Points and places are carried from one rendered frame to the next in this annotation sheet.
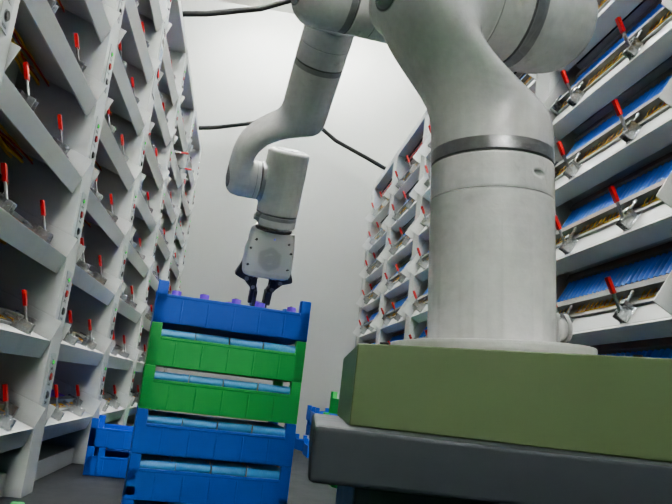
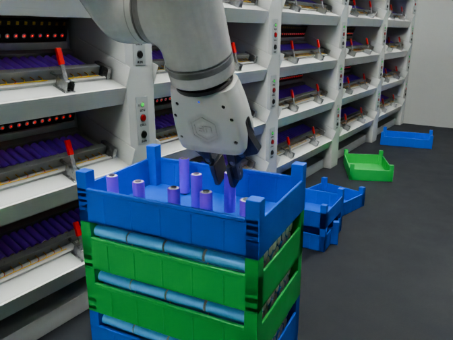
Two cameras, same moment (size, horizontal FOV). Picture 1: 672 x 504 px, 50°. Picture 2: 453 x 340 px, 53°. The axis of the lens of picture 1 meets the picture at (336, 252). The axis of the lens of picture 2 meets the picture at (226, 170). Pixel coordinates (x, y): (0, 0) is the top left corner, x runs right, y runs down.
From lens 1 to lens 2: 1.10 m
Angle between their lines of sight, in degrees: 49
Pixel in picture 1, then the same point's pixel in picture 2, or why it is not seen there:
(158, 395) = (102, 300)
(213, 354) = (145, 264)
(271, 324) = (207, 232)
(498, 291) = not seen: outside the picture
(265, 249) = (193, 117)
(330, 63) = not seen: outside the picture
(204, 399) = (146, 313)
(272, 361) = (215, 281)
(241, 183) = (108, 30)
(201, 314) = (124, 214)
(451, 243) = not seen: outside the picture
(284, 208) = (183, 57)
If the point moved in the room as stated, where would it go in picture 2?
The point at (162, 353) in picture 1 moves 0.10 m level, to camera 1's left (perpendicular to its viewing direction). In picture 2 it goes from (96, 256) to (62, 239)
